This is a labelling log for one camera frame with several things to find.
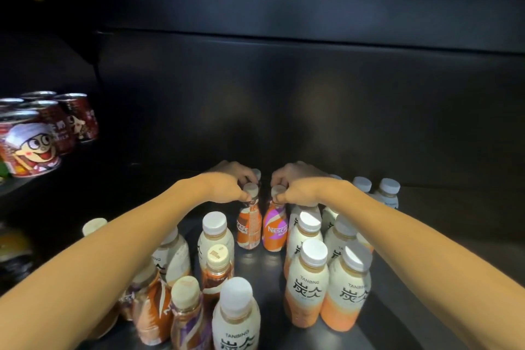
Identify person's left hand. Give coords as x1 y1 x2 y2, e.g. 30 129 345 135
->
196 161 260 204

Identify person's right hand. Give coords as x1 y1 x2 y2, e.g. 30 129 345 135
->
270 161 353 206

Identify black shelf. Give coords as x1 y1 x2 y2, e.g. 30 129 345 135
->
92 0 525 350

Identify person's left forearm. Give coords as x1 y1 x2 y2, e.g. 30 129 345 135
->
0 175 210 350

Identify person's right forearm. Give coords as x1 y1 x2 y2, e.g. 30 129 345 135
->
340 181 525 350

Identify group of cartoon drink cans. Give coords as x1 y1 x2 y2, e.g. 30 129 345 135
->
0 90 99 179

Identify black metal drinks rack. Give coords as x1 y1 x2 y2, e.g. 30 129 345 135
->
0 0 103 350

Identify row of yellow dark label bottles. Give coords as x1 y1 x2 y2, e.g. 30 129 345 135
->
0 226 33 281

